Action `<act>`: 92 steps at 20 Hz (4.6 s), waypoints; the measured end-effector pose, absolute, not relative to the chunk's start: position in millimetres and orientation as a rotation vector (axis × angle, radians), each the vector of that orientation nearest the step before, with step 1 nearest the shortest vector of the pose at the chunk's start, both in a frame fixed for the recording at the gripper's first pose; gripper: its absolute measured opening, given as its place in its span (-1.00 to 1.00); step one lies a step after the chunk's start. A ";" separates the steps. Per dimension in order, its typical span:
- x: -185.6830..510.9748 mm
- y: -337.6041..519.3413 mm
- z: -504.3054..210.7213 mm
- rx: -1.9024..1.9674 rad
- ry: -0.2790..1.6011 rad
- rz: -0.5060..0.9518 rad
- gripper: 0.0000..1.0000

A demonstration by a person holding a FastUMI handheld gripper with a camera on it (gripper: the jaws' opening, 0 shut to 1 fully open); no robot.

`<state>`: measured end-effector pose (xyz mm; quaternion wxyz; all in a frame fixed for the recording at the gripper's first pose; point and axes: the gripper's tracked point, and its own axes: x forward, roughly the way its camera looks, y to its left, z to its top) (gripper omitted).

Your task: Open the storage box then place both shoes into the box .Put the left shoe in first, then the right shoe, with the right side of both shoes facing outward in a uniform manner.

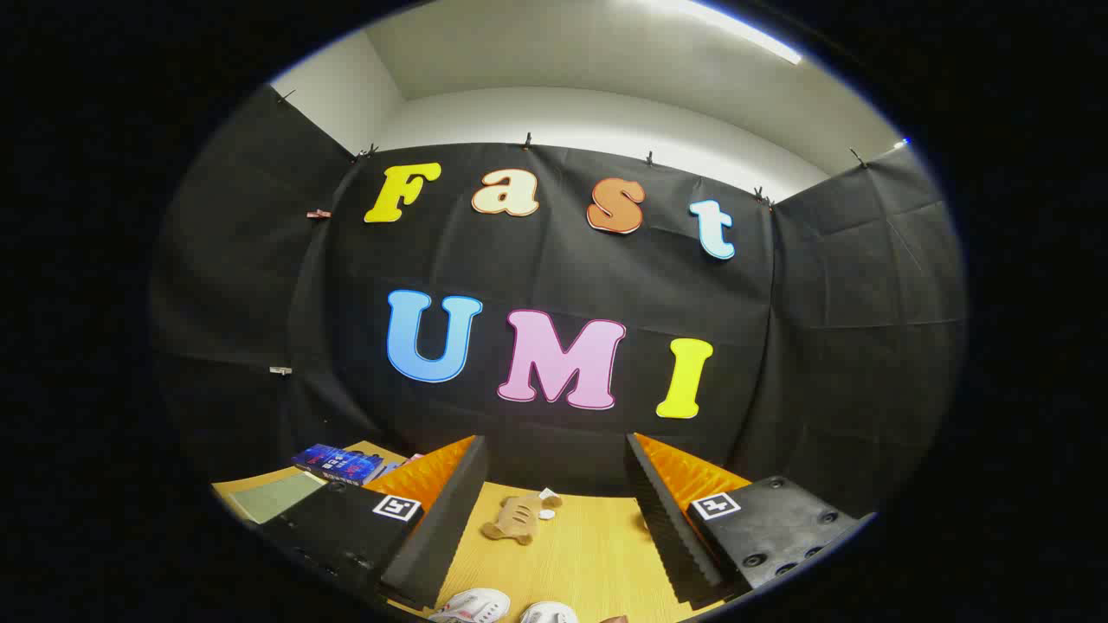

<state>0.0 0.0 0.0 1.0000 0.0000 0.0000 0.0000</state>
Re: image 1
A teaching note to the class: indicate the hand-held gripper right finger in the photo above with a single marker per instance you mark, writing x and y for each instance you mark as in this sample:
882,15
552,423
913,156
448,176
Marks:
666,528

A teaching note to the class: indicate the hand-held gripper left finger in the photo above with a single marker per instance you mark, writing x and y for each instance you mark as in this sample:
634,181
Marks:
450,519

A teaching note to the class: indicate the white canvas shoe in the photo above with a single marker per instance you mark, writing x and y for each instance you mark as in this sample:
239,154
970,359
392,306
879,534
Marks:
474,606
547,613

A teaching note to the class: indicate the green fabric storage box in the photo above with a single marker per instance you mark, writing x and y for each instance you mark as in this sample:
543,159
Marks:
273,499

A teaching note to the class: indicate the brown plush toy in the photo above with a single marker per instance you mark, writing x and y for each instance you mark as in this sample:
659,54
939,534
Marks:
515,519

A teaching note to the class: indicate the dark blue book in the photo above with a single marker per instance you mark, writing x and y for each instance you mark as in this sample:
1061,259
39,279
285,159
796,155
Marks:
339,464

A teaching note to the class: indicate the black backdrop cloth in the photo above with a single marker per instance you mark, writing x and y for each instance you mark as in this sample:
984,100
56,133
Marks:
554,268

